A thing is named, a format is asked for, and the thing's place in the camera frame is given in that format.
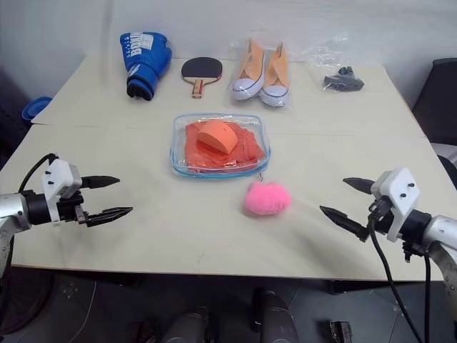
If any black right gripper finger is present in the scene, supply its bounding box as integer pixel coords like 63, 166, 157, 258
319, 205, 370, 244
342, 177, 375, 196

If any black folded cloth item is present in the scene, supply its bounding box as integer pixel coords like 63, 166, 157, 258
323, 66, 366, 94

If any clear plastic shoe bag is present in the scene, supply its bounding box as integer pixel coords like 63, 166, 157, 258
226, 34, 298, 110

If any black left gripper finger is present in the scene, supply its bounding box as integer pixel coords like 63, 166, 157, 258
81, 175, 121, 190
86, 207, 134, 228

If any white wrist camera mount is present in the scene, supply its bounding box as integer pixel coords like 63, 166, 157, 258
39, 159, 83, 227
370, 166, 423, 244

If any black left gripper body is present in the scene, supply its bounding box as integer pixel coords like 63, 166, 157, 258
56, 192, 90, 227

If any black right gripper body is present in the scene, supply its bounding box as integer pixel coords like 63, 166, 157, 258
367, 196, 396, 235

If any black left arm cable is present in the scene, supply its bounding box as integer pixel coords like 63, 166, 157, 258
17, 153, 60, 196

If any orange canvas sneaker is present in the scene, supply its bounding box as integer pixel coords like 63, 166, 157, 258
259, 42, 291, 108
230, 38, 267, 102

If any blue plastic bowl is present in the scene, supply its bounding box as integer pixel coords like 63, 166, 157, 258
21, 96, 54, 124

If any dark rounded shape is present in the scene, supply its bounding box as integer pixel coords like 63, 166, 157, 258
163, 306, 210, 343
251, 288, 299, 343

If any blue boxing glove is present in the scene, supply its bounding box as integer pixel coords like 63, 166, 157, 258
119, 31, 174, 102

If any crumpled clear plastic bag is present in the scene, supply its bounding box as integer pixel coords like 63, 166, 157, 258
301, 33, 369, 96

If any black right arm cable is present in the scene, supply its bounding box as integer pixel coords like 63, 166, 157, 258
423, 249, 432, 343
368, 213, 424, 343

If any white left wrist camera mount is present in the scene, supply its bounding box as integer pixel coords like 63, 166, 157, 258
39, 159, 83, 227

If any clear pouch with orange cloth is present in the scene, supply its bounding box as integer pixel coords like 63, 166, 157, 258
169, 113, 271, 179

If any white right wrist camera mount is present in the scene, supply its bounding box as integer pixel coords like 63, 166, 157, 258
370, 166, 423, 244

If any black table tennis paddle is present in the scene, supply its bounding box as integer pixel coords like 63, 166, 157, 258
181, 56, 224, 100

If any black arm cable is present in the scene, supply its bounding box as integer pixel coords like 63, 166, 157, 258
368, 213, 424, 343
423, 249, 432, 343
17, 153, 60, 196

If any orange rounded cap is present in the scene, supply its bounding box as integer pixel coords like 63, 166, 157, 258
196, 120, 238, 156

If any black chair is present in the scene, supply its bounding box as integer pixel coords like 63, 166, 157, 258
411, 57, 457, 146

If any pink fluffy pompom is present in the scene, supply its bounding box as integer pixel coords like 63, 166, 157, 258
243, 172, 292, 217

